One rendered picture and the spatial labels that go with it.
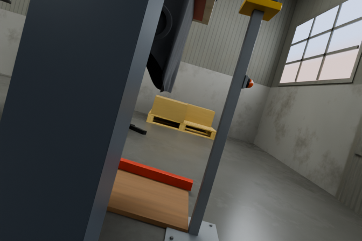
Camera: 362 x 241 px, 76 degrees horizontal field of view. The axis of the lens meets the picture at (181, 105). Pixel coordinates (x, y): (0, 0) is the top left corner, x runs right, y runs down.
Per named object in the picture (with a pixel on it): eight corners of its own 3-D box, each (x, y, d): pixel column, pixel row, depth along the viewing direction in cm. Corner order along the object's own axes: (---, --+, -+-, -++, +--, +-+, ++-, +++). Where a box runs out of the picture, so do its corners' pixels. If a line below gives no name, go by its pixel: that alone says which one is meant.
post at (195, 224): (215, 226, 106) (277, 20, 101) (222, 260, 84) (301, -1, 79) (168, 212, 106) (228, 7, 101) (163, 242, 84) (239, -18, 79)
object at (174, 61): (172, 94, 127) (193, 17, 125) (163, 93, 82) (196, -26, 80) (166, 92, 127) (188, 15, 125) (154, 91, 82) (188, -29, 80)
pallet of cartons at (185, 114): (208, 132, 420) (214, 111, 418) (215, 141, 345) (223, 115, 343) (149, 115, 414) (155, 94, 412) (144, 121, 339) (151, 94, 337)
